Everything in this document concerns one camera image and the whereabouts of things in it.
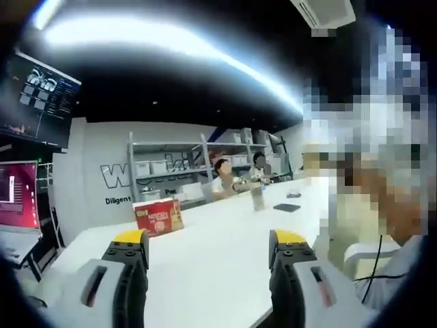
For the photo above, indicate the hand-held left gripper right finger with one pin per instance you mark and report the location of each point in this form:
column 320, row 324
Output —
column 336, row 307

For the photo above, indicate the red coffee box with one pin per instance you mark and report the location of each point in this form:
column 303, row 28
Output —
column 158, row 218

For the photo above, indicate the long ceiling light strip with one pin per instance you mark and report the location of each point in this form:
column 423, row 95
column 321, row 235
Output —
column 170, row 44

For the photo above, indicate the white chest device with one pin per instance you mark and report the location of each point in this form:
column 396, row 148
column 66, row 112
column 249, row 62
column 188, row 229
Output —
column 362, row 254

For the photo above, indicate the small grey object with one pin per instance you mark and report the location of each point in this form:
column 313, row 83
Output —
column 293, row 195

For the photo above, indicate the grey metal shelf rack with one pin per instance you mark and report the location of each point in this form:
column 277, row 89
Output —
column 131, row 160

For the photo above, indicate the large dark wall monitor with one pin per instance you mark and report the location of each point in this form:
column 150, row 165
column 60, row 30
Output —
column 41, row 99

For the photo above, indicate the pink screen monitor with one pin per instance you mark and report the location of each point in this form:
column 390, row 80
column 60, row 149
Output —
column 17, row 188

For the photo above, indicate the black smartphone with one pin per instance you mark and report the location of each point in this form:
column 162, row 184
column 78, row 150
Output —
column 286, row 207

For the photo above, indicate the person's grey shirt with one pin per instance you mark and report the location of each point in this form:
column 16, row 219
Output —
column 406, row 294

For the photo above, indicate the clear glass cup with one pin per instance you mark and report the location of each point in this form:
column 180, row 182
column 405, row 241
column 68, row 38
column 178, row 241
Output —
column 258, row 201

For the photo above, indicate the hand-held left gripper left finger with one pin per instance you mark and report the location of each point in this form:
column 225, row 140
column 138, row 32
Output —
column 92, row 273

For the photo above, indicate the group of white storage bins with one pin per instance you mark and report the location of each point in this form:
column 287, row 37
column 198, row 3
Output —
column 160, row 167

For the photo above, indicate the white ceiling air conditioner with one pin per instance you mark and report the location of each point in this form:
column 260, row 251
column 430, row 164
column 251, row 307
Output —
column 324, row 13

